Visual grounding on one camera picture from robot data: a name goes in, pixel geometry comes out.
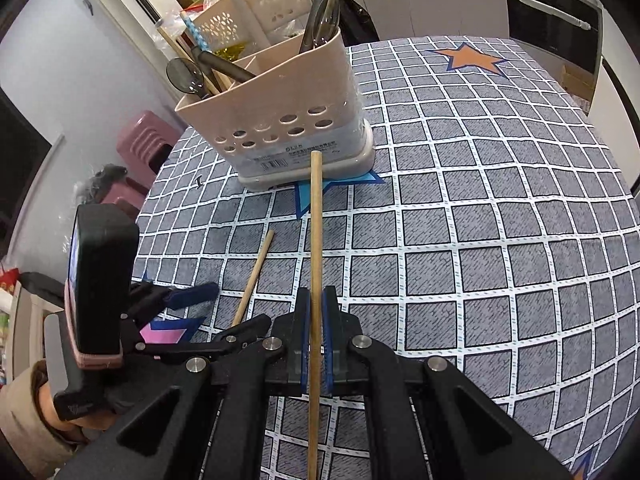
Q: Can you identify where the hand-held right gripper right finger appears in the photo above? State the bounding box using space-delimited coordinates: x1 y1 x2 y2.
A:
322 285 573 480

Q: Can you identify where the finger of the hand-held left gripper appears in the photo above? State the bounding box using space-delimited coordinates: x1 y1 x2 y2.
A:
122 281 221 328
131 313 273 364

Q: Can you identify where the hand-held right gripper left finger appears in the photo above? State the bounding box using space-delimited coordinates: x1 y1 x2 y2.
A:
60 287 313 480

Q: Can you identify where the wooden chopstick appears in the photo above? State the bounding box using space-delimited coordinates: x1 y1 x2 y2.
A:
157 27 221 96
306 151 324 480
231 230 276 328
210 67 237 92

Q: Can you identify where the grey spoon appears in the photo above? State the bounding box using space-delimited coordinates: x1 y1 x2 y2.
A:
166 57 206 99
190 46 258 83
312 0 342 43
299 0 326 55

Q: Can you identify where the beige utensil holder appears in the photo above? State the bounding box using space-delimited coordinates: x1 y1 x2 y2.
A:
174 27 375 192

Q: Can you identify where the person's left forearm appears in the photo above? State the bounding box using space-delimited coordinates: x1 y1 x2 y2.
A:
0 360 101 468

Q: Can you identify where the pink plastic stool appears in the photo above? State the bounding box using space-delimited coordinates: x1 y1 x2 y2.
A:
116 110 183 196
102 180 151 221

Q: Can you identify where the grey checked tablecloth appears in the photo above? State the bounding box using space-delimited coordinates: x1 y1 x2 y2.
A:
135 35 640 480

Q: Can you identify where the blue patterned chopstick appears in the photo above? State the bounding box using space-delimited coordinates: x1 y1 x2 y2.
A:
181 12 211 56

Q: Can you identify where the black hanging bag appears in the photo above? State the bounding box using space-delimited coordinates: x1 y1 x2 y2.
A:
307 0 378 43

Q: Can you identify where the cardboard box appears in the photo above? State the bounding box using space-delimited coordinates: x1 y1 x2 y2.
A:
560 65 596 111

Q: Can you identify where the black built-in oven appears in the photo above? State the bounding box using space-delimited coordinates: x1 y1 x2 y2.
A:
502 0 603 103

